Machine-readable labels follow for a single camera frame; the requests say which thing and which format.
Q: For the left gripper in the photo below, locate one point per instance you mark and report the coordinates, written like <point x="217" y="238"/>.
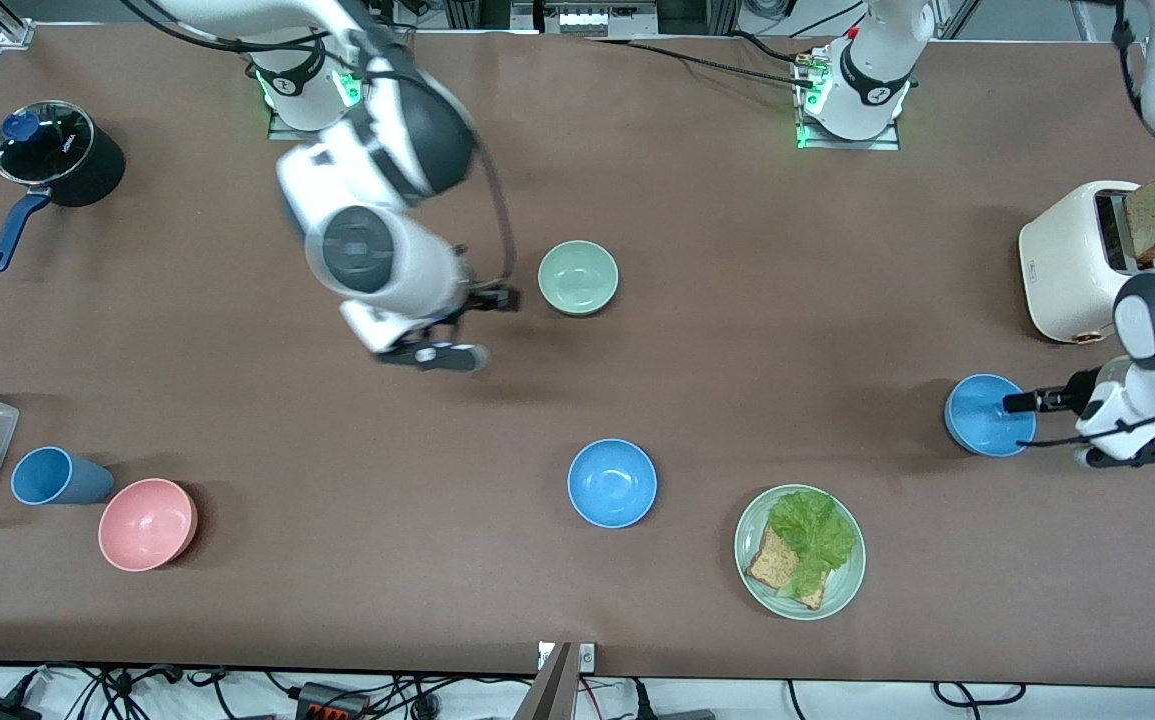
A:
<point x="1080" y="388"/>

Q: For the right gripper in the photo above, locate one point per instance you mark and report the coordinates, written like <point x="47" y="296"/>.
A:
<point x="478" y="299"/>

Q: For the blue bowl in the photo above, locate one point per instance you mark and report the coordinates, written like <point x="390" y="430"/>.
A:
<point x="977" y="432"/>
<point x="612" y="483"/>

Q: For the green bowl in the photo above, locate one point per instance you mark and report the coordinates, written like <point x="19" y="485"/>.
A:
<point x="578" y="277"/>

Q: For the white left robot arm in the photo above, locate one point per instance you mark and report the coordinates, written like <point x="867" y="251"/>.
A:
<point x="872" y="70"/>

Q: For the pink bowl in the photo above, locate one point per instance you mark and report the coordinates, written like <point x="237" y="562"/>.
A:
<point x="147" y="525"/>

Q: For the cream white toaster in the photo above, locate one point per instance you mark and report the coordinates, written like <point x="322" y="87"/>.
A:
<point x="1067" y="260"/>

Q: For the green lettuce leaf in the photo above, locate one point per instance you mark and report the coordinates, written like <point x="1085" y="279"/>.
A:
<point x="817" y="530"/>

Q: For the green plate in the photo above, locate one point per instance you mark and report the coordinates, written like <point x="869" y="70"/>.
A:
<point x="842" y="590"/>

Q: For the white power strip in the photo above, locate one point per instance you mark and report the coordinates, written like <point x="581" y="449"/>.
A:
<point x="587" y="18"/>

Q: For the black box orange connectors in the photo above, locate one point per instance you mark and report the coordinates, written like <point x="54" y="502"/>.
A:
<point x="332" y="705"/>

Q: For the blue plastic cup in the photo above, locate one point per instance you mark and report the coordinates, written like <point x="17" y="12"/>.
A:
<point x="52" y="477"/>

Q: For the glass pot lid blue knob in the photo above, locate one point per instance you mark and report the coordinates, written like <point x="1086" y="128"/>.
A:
<point x="42" y="145"/>

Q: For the grey metal arm base plate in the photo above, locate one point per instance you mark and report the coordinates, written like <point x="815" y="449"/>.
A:
<point x="882" y="142"/>
<point x="282" y="128"/>

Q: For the white metal bracket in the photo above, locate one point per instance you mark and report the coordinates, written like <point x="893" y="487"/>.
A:
<point x="587" y="657"/>

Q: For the dark camera stand pole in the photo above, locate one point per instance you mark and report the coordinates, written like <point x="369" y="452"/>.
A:
<point x="549" y="690"/>

